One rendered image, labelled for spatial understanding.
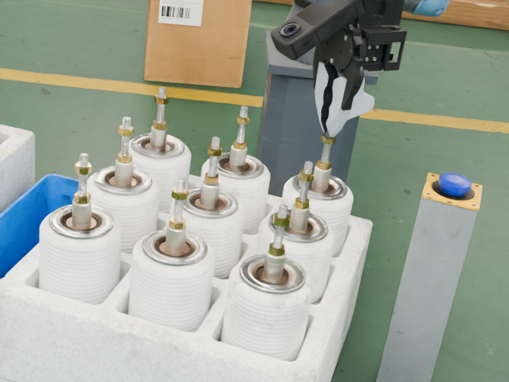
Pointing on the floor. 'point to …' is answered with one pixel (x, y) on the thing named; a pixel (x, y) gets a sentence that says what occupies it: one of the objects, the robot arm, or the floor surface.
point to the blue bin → (31, 217)
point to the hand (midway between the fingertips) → (326, 125)
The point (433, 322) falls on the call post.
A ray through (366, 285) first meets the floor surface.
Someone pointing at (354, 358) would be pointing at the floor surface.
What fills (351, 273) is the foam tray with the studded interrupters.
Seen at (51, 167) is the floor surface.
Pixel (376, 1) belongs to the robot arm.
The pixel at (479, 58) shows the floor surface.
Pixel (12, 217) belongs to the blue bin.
